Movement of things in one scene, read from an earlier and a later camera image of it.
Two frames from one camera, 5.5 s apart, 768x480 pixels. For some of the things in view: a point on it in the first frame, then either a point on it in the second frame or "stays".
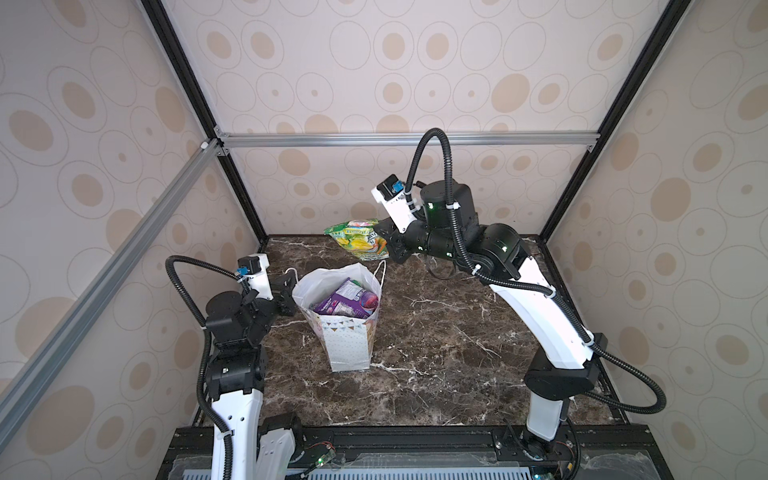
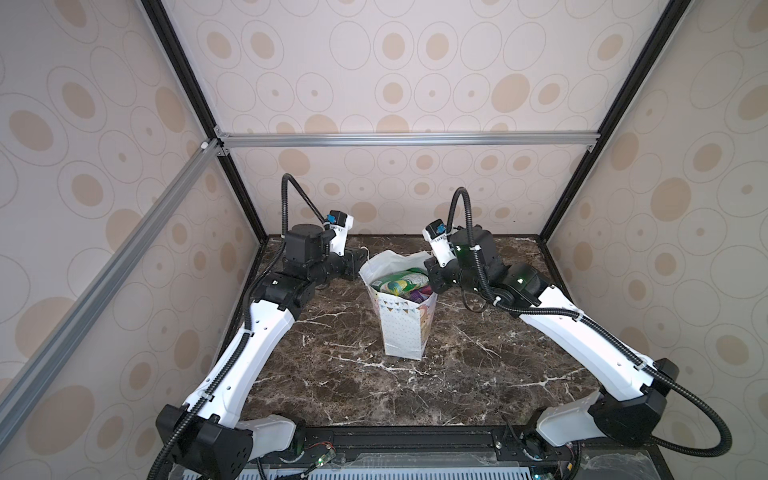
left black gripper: x=284 y=294 → x=352 y=262
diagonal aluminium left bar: x=106 y=283 stays
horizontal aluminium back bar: x=405 y=139 stays
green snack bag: x=360 y=238 → x=397 y=285
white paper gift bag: x=347 y=340 → x=405 y=323
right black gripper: x=391 y=237 → x=433 y=269
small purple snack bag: x=350 y=299 → x=419 y=295
